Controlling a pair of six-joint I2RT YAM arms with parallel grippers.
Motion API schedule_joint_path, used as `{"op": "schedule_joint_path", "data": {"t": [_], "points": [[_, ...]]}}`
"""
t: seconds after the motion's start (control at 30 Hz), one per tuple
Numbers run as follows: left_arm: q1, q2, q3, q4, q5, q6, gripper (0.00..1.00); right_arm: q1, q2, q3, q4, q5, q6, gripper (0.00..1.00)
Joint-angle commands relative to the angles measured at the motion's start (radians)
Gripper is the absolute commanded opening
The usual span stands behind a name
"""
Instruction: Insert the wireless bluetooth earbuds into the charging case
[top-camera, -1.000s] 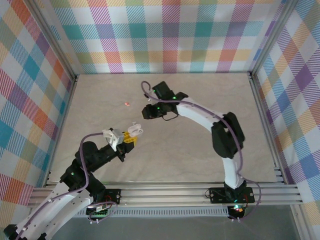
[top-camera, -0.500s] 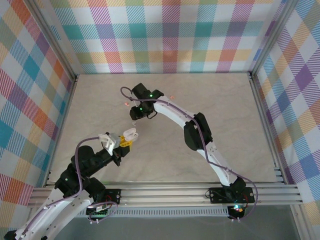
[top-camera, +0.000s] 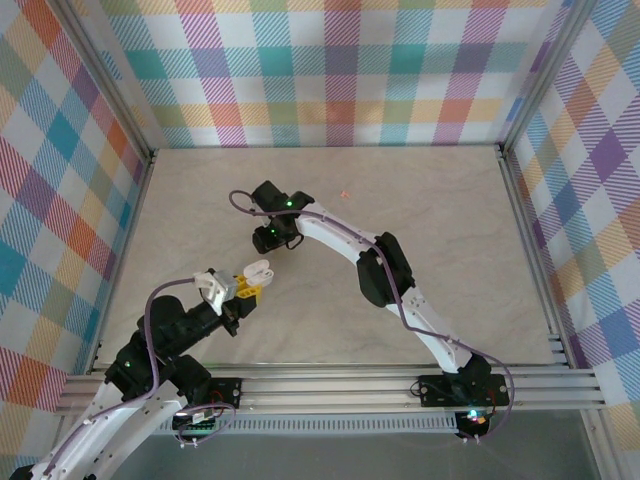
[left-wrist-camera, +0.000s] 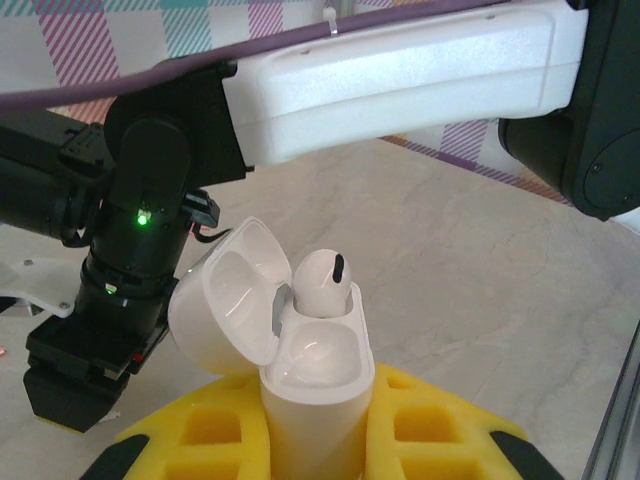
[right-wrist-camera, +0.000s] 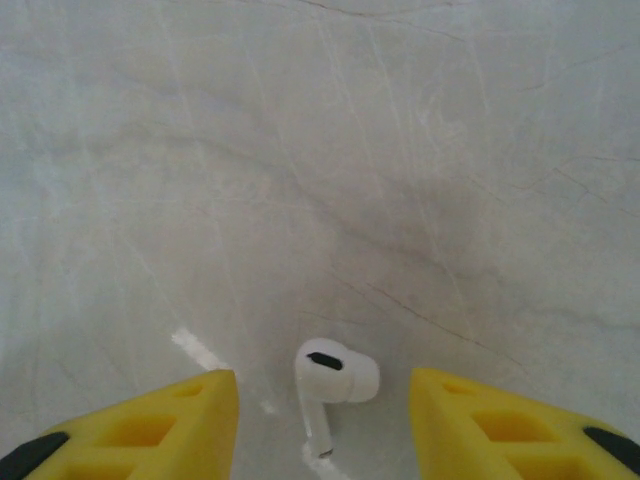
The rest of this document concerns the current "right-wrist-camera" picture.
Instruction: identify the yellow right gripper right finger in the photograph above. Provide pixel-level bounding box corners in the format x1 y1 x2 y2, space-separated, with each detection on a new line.
408 368 640 480

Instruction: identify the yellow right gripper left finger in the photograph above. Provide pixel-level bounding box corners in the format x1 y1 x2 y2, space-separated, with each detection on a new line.
0 368 240 480

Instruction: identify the white wireless earbud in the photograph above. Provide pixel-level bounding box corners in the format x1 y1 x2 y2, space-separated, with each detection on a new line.
293 337 381 459

